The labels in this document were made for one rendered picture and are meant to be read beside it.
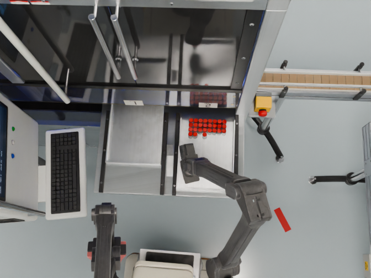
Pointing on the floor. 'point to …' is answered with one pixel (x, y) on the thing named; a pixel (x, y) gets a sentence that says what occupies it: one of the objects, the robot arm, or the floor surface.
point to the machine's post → (261, 52)
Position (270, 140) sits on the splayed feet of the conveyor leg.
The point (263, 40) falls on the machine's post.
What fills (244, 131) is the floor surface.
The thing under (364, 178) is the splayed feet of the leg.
